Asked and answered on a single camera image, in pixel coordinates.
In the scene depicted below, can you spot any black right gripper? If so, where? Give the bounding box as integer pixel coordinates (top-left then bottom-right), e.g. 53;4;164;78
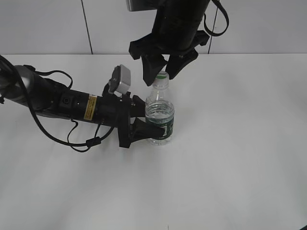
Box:
129;30;210;86

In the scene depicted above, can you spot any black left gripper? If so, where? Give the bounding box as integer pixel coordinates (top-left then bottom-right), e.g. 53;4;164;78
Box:
98;91;165;148

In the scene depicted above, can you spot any white green bottle cap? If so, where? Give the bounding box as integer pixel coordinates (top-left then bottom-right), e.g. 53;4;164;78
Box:
153;71;169;84

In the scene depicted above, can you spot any clear green-label water bottle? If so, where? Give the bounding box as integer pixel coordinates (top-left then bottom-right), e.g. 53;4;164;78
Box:
145;78;175;146

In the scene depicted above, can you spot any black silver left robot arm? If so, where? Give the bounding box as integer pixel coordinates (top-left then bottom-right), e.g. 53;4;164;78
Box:
0;64;165;148

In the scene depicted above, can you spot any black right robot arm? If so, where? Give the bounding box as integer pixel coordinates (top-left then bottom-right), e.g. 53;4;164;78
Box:
128;0;209;86

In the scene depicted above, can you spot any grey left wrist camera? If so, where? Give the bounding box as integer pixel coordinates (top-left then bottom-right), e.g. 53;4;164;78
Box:
108;64;131;94

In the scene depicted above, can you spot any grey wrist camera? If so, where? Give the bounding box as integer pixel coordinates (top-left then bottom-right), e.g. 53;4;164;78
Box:
108;64;131;94
126;0;160;12

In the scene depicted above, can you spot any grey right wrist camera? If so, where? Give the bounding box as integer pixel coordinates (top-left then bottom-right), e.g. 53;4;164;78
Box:
126;0;160;12

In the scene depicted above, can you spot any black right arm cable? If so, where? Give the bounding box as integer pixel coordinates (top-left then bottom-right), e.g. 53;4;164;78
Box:
203;0;229;37

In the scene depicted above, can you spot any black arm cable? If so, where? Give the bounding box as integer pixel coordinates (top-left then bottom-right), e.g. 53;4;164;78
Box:
203;0;229;37
0;55;116;152

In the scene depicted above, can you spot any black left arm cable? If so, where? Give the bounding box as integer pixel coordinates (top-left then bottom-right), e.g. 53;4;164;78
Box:
0;55;116;152

